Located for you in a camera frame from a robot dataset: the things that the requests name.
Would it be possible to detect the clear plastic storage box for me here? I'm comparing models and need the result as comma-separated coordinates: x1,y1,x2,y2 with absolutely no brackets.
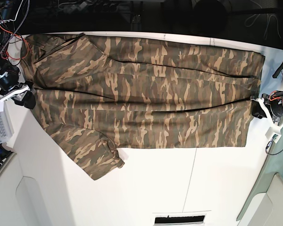
0,108,14,144

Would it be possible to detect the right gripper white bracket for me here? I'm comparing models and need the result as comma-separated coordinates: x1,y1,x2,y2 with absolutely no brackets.
0,81,36,112

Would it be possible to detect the camouflage t-shirt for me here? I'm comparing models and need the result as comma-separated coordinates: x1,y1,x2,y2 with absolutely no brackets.
21,33,265,180

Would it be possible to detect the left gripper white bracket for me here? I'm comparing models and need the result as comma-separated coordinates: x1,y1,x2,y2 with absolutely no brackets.
250,93,283,143

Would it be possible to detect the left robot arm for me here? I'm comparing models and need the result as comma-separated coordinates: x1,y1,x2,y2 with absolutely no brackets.
251,62,283,147

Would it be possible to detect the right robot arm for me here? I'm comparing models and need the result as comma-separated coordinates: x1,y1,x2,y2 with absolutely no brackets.
0,0,36,112

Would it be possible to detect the white floor vent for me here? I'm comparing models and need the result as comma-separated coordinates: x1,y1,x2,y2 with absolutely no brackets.
151,210,211,226

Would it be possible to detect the braided cable right arm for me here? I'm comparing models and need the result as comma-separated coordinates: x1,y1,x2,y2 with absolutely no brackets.
0,0,30,59

